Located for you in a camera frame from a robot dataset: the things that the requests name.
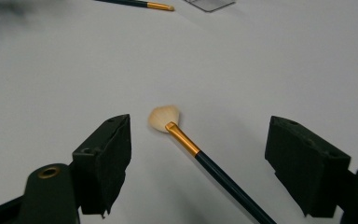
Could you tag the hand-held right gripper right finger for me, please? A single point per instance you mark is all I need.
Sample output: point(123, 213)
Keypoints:
point(307, 168)

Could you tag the fan makeup brush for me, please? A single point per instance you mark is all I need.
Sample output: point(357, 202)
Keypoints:
point(183, 140)

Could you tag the clear acrylic organizer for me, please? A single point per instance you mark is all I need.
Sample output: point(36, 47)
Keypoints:
point(209, 3)

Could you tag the thin makeup brush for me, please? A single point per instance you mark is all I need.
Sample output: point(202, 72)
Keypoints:
point(158, 5)

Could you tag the white table sheet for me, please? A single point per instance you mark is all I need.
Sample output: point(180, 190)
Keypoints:
point(74, 77)

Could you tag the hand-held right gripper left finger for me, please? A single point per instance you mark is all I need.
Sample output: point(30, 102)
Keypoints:
point(105, 168)

